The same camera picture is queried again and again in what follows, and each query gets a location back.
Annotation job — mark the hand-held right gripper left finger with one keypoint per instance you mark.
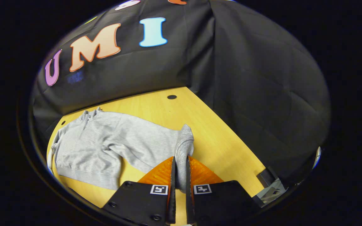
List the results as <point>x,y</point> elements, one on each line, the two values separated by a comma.
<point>172,204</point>

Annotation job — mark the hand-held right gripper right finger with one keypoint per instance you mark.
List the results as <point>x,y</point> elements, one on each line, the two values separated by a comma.
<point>189,207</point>

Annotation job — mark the grey sweatshirt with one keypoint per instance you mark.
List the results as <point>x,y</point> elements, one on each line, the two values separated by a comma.
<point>105,138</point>

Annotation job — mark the small white object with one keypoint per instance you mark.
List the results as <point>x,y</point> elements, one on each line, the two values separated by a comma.
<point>317,157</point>

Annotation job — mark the black backdrop cloth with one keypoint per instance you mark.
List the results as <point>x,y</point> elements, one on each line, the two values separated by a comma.
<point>247,78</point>

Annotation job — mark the black and grey table bracket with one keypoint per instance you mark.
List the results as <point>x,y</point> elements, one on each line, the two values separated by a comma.
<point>270,188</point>

